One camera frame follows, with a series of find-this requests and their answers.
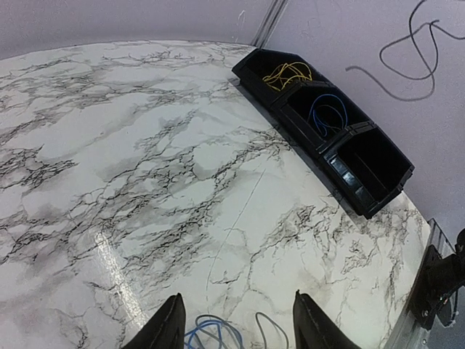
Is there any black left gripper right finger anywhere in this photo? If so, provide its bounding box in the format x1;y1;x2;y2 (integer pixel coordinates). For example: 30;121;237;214
293;290;360;349

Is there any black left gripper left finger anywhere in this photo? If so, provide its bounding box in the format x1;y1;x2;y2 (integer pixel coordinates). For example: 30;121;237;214
124;293;186;349

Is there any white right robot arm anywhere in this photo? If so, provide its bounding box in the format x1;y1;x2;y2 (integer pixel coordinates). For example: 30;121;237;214
408;231;464;330

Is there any black bin near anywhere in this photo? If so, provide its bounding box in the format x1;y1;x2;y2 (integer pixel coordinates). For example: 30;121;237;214
318;123;415;219

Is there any black bin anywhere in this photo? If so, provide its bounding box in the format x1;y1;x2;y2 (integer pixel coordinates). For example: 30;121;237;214
232;49;328;108
318;123;415;219
271;81;374;159

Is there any black bin middle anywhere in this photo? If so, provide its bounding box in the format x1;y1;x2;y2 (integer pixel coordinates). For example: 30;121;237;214
271;81;374;159

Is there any black bin far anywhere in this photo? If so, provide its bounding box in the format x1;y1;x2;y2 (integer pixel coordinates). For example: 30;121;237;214
232;49;328;108

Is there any right corner aluminium post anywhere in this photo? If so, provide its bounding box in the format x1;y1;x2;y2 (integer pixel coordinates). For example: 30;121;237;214
251;0;288;48

